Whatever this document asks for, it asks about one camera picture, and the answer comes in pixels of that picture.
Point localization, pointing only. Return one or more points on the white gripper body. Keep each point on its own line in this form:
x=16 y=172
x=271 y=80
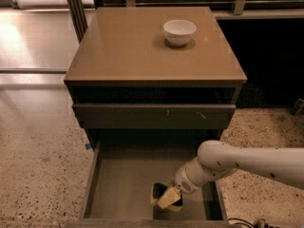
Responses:
x=182 y=180

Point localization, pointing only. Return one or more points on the green and yellow sponge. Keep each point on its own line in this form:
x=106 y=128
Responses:
x=156 y=191

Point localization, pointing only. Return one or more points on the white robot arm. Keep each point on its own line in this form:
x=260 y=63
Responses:
x=216 y=160

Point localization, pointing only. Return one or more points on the brown drawer cabinet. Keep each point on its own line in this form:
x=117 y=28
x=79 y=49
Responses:
x=124 y=58

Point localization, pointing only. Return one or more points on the blue tape piece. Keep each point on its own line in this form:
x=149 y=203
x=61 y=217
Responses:
x=88 y=146

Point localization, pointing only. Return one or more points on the white ceramic bowl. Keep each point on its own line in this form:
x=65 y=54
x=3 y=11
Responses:
x=178 y=32

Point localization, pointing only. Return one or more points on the dark metal post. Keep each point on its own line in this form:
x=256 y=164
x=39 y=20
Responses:
x=77 y=12

